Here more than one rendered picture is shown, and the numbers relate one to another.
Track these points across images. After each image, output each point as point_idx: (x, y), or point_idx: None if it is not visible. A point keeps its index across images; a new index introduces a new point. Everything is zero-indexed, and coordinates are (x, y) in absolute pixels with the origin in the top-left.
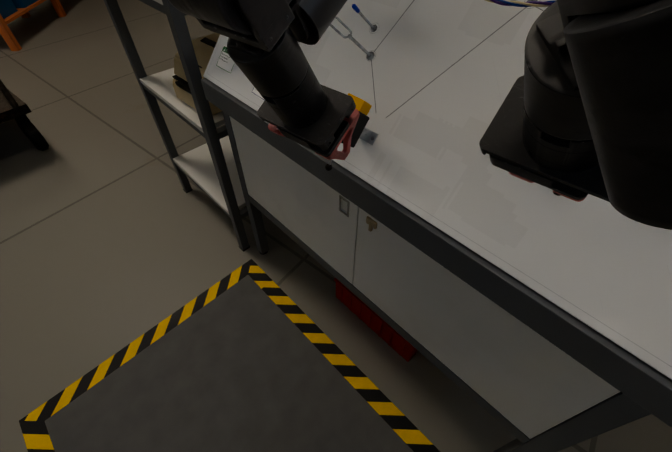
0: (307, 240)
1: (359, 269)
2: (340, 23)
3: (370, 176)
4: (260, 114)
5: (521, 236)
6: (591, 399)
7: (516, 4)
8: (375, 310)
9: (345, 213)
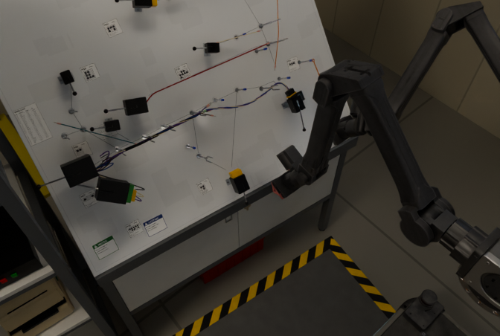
0: (200, 267)
1: (242, 234)
2: (167, 159)
3: (249, 189)
4: (286, 196)
5: (302, 148)
6: (337, 160)
7: (254, 100)
8: (256, 240)
9: (230, 219)
